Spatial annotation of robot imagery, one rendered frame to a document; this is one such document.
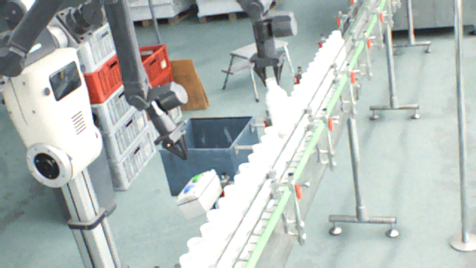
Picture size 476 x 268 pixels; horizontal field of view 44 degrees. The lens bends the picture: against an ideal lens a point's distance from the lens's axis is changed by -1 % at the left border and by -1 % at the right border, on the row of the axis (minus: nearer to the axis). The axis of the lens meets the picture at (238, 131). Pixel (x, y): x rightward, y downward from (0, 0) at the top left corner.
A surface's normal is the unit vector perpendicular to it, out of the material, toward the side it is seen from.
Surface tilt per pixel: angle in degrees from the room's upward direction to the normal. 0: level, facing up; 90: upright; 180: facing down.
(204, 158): 90
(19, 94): 90
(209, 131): 90
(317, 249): 0
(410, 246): 0
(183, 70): 104
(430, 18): 90
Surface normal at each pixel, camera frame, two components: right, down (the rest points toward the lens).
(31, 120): -0.29, 0.60
